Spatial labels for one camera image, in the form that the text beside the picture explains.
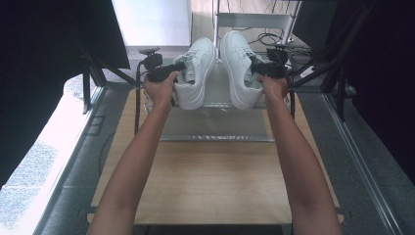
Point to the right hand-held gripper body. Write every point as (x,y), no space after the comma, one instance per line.
(277,63)

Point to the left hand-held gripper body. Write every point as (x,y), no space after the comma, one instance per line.
(155,63)

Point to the white sneaker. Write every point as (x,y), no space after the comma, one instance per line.
(236,68)
(197,78)

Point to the metal two-tier shoe rack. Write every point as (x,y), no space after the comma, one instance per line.
(215,124)

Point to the person's right hand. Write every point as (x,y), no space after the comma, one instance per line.
(274,89)

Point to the person's left hand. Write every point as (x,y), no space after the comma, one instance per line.
(160,91)

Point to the white power strip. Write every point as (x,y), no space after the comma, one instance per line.
(307,71)

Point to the black panel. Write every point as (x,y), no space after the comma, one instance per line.
(313,23)

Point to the black metal stand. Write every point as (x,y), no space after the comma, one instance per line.
(339,65)
(94,73)

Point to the dark curtain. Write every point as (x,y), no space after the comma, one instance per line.
(36,65)
(385,81)

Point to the white desk frame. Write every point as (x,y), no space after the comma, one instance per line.
(253,20)

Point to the aluminium floor rail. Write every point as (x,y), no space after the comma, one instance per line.
(362,163)

